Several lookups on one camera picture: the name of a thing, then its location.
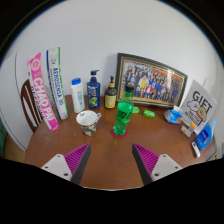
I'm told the white paper gift bag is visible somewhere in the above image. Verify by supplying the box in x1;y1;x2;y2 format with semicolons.
179;78;218;134

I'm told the dark blue pump bottle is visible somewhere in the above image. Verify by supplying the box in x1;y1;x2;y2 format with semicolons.
86;69;102;110

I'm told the blue box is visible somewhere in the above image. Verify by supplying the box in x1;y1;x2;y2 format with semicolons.
195;119;217;152

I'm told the blue tissue pack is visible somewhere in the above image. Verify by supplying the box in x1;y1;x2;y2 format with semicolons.
163;105;184;125

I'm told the framed group photo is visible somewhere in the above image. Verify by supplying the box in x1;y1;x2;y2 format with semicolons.
115;52;189;109

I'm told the brown wooden chair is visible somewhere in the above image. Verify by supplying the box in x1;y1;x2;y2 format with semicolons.
20;78;44;134

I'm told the pink shuttlecock tube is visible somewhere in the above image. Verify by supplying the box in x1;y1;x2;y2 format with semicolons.
27;52;60;132

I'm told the small cardboard box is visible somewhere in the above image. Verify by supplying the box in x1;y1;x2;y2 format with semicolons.
180;122;196;138

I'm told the green plastic drink bottle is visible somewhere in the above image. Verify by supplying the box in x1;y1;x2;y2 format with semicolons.
113;83;135;136

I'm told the small white tube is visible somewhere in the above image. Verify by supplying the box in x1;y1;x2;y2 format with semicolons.
191;141;202;158

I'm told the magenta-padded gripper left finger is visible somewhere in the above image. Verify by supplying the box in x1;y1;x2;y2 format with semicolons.
40;142;92;185

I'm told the white bottle with blue cap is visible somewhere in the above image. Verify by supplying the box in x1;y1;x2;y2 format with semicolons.
70;77;86;114

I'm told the white and green shuttlecock tube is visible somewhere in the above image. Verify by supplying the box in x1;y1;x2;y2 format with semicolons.
46;46;70;121

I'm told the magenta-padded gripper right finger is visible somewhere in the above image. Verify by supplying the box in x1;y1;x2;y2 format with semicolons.
131;143;184;186

